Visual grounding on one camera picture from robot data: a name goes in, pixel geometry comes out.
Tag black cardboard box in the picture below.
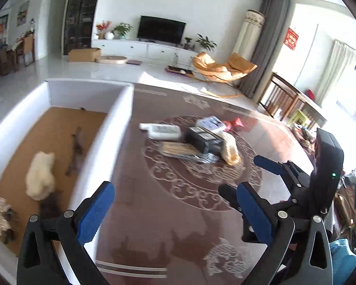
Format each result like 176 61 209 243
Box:
184 126 224 156

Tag cream fluffy plush item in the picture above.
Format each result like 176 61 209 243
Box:
25 151 56 201

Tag bag of wooden chopsticks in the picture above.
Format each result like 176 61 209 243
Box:
158 141 219 163

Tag leopard print scrunchie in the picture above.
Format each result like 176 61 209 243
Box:
0 197 19 244

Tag white storage box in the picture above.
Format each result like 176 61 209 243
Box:
0 77 135 277

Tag white lotion bottle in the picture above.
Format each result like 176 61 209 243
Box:
139 123 182 141

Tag red packet right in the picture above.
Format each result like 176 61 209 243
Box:
231 117 244 127

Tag red packet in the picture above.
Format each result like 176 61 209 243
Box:
231 117 244 127
223 121 232 132

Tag red packet left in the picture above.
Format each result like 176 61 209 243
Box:
223 121 232 132

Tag clear plastic container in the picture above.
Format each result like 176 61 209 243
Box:
195 116 227 133

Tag wooden dining chair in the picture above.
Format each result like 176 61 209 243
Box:
259 72 327 129

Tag orange lounge chair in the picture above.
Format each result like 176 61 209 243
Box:
192 52 257 83

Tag covered standing air conditioner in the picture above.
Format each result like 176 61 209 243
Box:
233 10 265 61

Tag green potted plant right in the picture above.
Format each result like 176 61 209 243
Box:
195 33 217 52

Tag green potted plant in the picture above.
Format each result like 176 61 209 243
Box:
195 33 217 52
113 22 133 39

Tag grey curtain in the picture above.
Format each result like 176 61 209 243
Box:
239 0 291 99

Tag small potted plant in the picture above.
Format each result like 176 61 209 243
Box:
184 37 192 50

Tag cardboard box on floor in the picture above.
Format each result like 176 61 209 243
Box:
68 48 101 62

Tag black television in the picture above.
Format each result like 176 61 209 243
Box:
137 16 186 44

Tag white tv cabinet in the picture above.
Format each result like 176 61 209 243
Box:
91 39 197 68

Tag green potted plant left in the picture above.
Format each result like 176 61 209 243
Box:
113 22 133 39

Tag red flower vase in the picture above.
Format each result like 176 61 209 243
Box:
96 21 112 39

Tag dark display cabinet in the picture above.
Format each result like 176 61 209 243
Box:
62 0 98 55

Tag red wall decoration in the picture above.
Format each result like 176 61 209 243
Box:
284 28 299 50

